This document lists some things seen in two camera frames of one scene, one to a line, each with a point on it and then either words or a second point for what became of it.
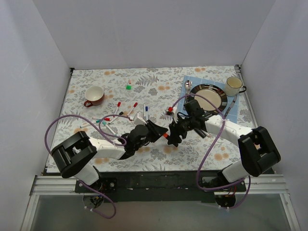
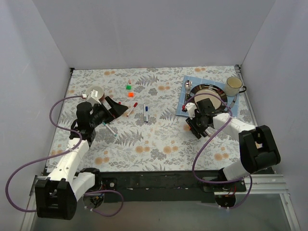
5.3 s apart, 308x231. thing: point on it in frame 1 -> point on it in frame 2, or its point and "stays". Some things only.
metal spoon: [187, 85] stays
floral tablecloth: [108, 103] stays
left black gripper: [153, 130] -> [106, 110]
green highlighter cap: [129, 87] stays
